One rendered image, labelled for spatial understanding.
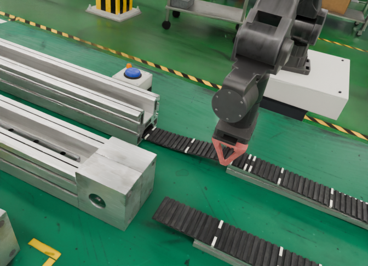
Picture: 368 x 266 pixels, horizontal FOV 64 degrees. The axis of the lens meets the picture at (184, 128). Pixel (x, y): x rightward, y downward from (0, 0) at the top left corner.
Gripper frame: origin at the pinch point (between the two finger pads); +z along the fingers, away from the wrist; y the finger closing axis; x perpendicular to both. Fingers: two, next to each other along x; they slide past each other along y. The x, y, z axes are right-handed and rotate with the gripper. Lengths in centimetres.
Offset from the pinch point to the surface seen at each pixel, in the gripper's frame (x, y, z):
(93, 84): -35.2, -2.6, -3.5
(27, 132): -36.7, 16.7, -1.2
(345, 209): 24.0, 2.7, 0.1
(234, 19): -60, -285, 55
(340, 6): 56, -469, 51
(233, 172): 2.3, 2.0, 2.4
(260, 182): 8.3, 2.1, 2.2
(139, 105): -22.6, -2.5, -2.3
